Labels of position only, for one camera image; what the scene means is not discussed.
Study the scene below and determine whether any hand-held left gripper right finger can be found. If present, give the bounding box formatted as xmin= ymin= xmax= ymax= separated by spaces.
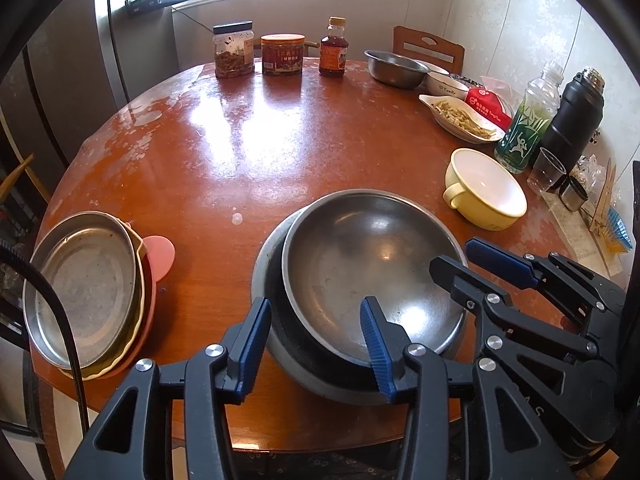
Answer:
xmin=360 ymin=296 xmax=576 ymax=480

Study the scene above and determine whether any black wall rack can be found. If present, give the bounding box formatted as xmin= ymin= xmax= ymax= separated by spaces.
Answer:
xmin=125 ymin=0 xmax=193 ymax=16

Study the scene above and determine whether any wide steel bowl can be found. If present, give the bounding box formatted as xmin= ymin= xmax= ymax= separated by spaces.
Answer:
xmin=281 ymin=191 xmax=469 ymax=367

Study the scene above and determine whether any black cable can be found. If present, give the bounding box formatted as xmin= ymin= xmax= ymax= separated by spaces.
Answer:
xmin=0 ymin=240 xmax=91 ymax=436

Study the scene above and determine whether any black-lidded clear jar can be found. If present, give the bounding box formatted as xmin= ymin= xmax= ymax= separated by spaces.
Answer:
xmin=212 ymin=20 xmax=255 ymax=79

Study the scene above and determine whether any thin wall cable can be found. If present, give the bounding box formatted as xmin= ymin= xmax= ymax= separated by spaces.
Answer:
xmin=175 ymin=7 xmax=217 ymax=42

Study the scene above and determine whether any deep steel bowl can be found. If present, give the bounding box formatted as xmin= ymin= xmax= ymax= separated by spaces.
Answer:
xmin=251 ymin=207 xmax=468 ymax=406

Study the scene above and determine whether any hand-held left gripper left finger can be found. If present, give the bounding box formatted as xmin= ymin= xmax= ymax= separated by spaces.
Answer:
xmin=62 ymin=296 xmax=273 ymax=480

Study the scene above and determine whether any small steel cup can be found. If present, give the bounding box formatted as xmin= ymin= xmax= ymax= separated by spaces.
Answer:
xmin=558 ymin=175 xmax=591 ymax=212

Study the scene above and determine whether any yellow cup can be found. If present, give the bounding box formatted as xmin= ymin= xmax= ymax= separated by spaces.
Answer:
xmin=442 ymin=148 xmax=528 ymax=231

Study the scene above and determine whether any black thermos flask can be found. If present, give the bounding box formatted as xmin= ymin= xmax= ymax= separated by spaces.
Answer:
xmin=531 ymin=66 xmax=606 ymax=173

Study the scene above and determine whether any yellow shell-shaped plate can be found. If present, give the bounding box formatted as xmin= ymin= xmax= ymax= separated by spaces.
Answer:
xmin=60 ymin=220 xmax=147 ymax=380

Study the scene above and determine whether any amber sauce bottle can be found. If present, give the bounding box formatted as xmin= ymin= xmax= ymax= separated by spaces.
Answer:
xmin=318 ymin=16 xmax=348 ymax=79

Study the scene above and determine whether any round steel plate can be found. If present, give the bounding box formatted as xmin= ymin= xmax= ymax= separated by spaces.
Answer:
xmin=22 ymin=211 xmax=138 ymax=371

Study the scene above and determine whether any small steel bowl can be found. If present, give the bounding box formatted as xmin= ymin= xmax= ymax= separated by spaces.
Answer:
xmin=364 ymin=49 xmax=430 ymax=86

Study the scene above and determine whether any white ceramic bowl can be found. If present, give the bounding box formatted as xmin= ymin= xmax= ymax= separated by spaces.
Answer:
xmin=426 ymin=71 xmax=483 ymax=97

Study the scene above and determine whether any grey refrigerator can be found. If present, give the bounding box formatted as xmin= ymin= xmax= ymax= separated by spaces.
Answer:
xmin=0 ymin=0 xmax=181 ymax=201

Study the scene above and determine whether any white oval plate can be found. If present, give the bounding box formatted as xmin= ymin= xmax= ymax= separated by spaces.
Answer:
xmin=418 ymin=94 xmax=507 ymax=145

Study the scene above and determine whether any red tissue packet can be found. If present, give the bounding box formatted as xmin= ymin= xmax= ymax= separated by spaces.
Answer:
xmin=464 ymin=86 xmax=516 ymax=120

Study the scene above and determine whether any orange-lidded red can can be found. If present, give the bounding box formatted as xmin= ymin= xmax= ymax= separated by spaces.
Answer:
xmin=261 ymin=33 xmax=306 ymax=76

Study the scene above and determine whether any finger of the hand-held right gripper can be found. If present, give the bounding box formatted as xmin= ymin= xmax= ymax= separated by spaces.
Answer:
xmin=429 ymin=255 xmax=601 ymax=361
xmin=464 ymin=238 xmax=628 ymax=321

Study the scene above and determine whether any pile of dried food strips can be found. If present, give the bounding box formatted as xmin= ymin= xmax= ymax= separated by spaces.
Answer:
xmin=432 ymin=101 xmax=501 ymax=141

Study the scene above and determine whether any clear toothpick box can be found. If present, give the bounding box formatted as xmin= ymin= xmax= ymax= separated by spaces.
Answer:
xmin=590 ymin=160 xmax=618 ymax=233

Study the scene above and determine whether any pink plate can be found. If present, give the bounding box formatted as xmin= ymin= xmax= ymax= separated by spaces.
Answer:
xmin=62 ymin=234 xmax=177 ymax=382

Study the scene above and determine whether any green-label plastic bottle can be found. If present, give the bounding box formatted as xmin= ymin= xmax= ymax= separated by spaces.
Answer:
xmin=494 ymin=61 xmax=565 ymax=175

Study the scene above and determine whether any blue and white packet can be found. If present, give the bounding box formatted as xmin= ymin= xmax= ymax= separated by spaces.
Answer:
xmin=607 ymin=207 xmax=633 ymax=256

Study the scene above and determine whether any clear plastic cup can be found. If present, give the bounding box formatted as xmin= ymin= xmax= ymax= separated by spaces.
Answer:
xmin=526 ymin=148 xmax=567 ymax=196

